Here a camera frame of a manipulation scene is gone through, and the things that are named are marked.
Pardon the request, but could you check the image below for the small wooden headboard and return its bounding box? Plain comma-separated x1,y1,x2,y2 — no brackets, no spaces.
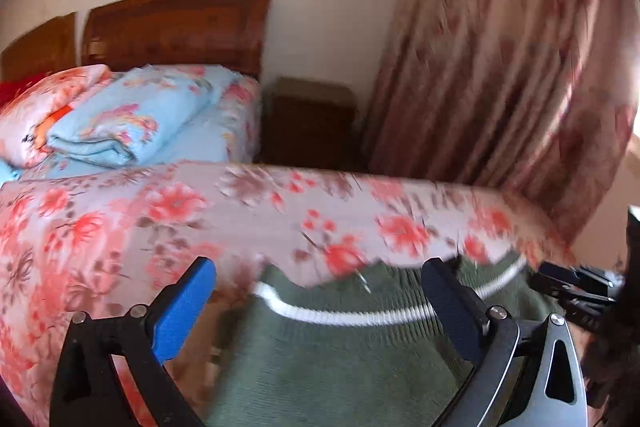
0,12,77,80

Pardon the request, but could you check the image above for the blue floral folded quilt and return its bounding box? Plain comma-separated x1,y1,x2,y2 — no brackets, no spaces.
46,64,242,168

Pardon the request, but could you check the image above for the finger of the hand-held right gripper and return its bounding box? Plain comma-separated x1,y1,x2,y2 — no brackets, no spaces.
530,273,617,334
539,261,620,290

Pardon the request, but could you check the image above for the dark wooden nightstand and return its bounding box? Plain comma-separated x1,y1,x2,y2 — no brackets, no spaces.
259,76,359,168

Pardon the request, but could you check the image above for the green knit sweater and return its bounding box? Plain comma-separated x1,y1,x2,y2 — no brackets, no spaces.
204,251,568,427

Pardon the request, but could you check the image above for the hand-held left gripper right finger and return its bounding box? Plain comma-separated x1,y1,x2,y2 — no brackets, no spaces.
421,258,589,427

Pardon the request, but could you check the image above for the pink floral pillow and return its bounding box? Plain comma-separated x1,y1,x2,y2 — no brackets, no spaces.
0,64,115,170

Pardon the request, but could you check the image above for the light blue pillow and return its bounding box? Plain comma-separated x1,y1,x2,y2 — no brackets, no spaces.
0,159,24,184

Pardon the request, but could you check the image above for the bed with pink floral sheet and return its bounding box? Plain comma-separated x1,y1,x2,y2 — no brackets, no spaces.
0,159,576,427

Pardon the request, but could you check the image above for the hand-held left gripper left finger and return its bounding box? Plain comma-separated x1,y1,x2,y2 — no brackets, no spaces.
50,256,217,427

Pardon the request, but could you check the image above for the pink floral curtain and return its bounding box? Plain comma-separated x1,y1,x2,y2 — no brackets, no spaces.
360,0,637,250

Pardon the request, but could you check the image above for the red patterned blanket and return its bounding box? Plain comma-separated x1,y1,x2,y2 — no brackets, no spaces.
0,74,47,108

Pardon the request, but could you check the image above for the large carved wooden headboard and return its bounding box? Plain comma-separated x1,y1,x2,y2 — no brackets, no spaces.
81,0,275,78

